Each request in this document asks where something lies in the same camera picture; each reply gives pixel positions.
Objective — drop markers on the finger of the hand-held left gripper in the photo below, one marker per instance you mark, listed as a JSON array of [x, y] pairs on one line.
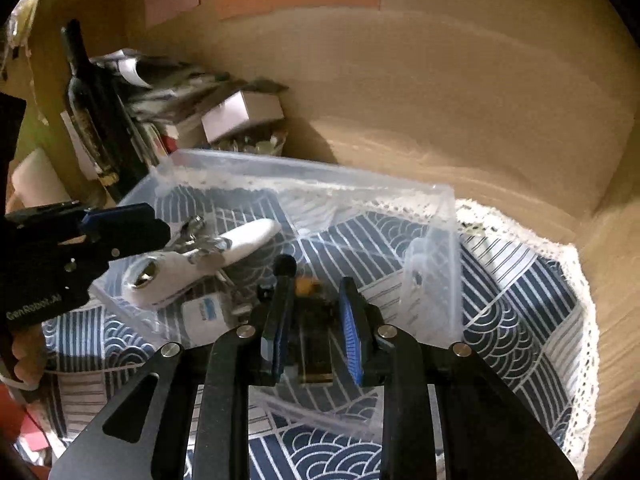
[[115, 215], [145, 240]]

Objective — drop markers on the pale cylinder roll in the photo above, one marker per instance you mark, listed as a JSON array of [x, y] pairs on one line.
[[40, 175]]

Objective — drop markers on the white handheld device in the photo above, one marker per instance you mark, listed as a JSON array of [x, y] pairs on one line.
[[245, 240]]

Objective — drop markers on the small metal tool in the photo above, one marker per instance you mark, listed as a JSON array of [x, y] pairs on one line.
[[200, 252]]

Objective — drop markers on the small white blue container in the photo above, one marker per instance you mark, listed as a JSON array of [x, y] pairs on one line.
[[202, 315]]

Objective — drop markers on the dark wine bottle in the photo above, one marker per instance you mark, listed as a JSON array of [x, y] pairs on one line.
[[95, 120]]

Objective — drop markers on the small white cardboard box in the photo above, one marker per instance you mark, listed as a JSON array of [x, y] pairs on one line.
[[235, 110]]

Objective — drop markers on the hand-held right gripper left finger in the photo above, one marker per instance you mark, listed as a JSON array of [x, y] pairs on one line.
[[277, 320]]

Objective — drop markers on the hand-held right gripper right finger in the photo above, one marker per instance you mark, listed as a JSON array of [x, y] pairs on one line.
[[352, 330]]

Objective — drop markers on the clear plastic storage box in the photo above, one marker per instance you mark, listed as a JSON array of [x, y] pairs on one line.
[[350, 195]]

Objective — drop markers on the white paper sheet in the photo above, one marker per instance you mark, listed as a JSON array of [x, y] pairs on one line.
[[82, 155]]

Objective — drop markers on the stack of books and magazines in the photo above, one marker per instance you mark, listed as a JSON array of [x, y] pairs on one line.
[[165, 90]]

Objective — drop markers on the person's left hand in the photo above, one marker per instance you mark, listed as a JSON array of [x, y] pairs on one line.
[[27, 360]]

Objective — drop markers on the blue patterned cloth mat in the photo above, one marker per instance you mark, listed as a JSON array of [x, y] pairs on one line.
[[510, 310]]

